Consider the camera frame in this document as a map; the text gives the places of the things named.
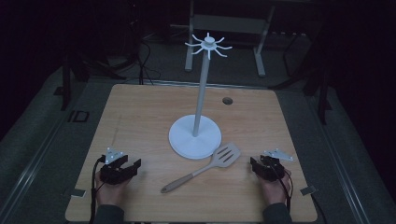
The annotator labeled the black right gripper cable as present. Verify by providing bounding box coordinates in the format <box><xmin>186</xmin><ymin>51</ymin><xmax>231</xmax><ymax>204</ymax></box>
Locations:
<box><xmin>270</xmin><ymin>162</ymin><xmax>294</xmax><ymax>216</ymax></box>

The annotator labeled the white hook rack stand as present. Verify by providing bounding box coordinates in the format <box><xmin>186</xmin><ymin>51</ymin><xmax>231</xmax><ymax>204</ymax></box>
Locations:
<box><xmin>168</xmin><ymin>32</ymin><xmax>233</xmax><ymax>161</ymax></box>

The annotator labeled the person's left hand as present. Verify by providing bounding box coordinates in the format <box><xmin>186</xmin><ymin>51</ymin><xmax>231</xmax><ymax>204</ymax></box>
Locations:
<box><xmin>94</xmin><ymin>170</ymin><xmax>133</xmax><ymax>207</ymax></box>

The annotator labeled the person's right hand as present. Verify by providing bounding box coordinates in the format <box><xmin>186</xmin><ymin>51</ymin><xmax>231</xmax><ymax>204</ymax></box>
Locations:
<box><xmin>259</xmin><ymin>168</ymin><xmax>292</xmax><ymax>206</ymax></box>

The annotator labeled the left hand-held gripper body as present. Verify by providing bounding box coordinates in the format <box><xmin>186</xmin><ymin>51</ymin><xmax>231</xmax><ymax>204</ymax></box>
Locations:
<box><xmin>99</xmin><ymin>147</ymin><xmax>132</xmax><ymax>186</ymax></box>

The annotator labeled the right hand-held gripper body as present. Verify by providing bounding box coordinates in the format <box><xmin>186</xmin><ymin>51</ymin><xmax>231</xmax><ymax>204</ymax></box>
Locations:
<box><xmin>257</xmin><ymin>147</ymin><xmax>295</xmax><ymax>183</ymax></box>

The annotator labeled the grey tape strip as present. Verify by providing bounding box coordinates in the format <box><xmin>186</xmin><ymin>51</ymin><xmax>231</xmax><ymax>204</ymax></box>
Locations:
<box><xmin>70</xmin><ymin>188</ymin><xmax>87</xmax><ymax>199</ymax></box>
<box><xmin>299</xmin><ymin>185</ymin><xmax>318</xmax><ymax>196</ymax></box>

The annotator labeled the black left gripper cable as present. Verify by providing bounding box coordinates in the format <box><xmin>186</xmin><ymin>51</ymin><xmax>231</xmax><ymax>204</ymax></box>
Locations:
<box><xmin>89</xmin><ymin>156</ymin><xmax>106</xmax><ymax>224</ymax></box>

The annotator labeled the beige slotted spatula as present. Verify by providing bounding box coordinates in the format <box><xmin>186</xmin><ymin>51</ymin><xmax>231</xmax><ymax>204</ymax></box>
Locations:
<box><xmin>160</xmin><ymin>142</ymin><xmax>242</xmax><ymax>194</ymax></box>

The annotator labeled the black floor cable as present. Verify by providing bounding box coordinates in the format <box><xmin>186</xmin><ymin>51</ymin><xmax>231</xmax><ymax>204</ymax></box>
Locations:
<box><xmin>135</xmin><ymin>38</ymin><xmax>163</xmax><ymax>86</ymax></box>

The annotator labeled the black floor bracket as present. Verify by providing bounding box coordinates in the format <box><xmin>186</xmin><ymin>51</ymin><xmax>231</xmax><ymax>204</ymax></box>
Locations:
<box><xmin>67</xmin><ymin>110</ymin><xmax>91</xmax><ymax>123</ymax></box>

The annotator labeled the white metal frame stand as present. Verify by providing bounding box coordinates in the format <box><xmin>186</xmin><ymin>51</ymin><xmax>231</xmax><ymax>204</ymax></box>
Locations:
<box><xmin>184</xmin><ymin>0</ymin><xmax>277</xmax><ymax>77</ymax></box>

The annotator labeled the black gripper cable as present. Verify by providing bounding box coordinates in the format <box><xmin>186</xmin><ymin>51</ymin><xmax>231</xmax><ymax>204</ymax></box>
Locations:
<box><xmin>89</xmin><ymin>156</ymin><xmax>106</xmax><ymax>224</ymax></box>
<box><xmin>270</xmin><ymin>162</ymin><xmax>294</xmax><ymax>216</ymax></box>

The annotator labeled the black metal stand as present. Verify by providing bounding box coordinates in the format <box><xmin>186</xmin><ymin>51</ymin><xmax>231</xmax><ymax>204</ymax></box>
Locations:
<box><xmin>269</xmin><ymin>31</ymin><xmax>333</xmax><ymax>126</ymax></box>
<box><xmin>53</xmin><ymin>52</ymin><xmax>125</xmax><ymax>112</ymax></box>

